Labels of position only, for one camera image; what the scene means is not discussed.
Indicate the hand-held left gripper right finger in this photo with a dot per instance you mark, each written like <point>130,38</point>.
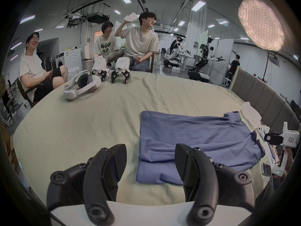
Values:
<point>202,178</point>

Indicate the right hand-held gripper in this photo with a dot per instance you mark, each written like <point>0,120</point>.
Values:
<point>290,138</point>

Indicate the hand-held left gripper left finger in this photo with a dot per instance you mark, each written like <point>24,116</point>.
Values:
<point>94,180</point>

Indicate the person's right hand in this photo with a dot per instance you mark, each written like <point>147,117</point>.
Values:
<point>289,160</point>

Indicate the white hand controller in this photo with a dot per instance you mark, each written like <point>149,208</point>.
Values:
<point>262,129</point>

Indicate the black phone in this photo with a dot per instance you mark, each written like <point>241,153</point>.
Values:
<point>266,169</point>

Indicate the blue shirt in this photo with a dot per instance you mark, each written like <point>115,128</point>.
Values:
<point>192,133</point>

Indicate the white cloth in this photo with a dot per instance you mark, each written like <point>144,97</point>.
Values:
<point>250,113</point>

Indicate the grey padded headboard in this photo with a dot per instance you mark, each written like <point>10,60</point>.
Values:
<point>265,95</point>

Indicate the person's legs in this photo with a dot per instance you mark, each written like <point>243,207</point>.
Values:
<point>267,192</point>

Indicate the white headset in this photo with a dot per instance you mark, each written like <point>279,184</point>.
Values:
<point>82,85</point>

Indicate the black chair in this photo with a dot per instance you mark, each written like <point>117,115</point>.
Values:
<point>27,90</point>

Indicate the spare white hand-held gripper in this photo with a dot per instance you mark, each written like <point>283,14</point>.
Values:
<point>122,66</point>
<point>100,66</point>

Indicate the white humanoid robot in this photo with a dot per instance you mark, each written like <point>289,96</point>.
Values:
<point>175,53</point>
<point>204,60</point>

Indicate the round glowing lamp on stand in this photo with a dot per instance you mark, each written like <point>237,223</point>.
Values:
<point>261,23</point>

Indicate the white washing machine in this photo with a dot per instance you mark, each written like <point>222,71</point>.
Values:
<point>70,59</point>

